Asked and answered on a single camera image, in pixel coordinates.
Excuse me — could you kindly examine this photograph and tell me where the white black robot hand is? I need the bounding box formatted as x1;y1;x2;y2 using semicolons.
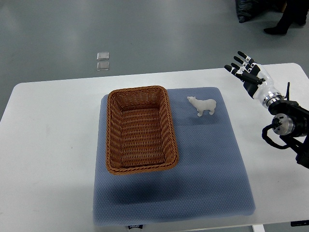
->
224;51;283;108

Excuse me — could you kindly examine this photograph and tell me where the white bear figurine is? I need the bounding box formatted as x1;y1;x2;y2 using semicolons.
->
186;96;216;117

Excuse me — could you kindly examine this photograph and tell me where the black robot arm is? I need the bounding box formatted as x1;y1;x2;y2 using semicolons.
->
262;84;309;168

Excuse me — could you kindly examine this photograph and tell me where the brown wicker basket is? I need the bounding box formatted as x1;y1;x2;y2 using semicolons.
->
106;86;179;175

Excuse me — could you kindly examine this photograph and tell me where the black garbage bag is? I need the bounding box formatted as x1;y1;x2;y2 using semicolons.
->
235;0;287;23

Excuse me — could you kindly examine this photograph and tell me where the person's black leg and shoe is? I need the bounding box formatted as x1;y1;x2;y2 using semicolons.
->
263;0;309;35

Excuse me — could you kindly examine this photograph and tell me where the blue grey quilted mat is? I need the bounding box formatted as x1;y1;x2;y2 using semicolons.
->
93;87;255;226

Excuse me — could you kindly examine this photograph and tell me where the black table control panel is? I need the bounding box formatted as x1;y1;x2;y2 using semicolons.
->
290;220;309;227

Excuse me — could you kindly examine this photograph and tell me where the lower silver floor plate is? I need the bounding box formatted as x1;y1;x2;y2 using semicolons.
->
97;61;110;71

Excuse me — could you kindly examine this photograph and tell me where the silver floor plate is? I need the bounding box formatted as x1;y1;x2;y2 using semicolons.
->
97;61;110;71
97;52;110;60

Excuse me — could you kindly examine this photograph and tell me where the upper silver floor plate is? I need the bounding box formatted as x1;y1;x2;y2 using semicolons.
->
97;52;110;60

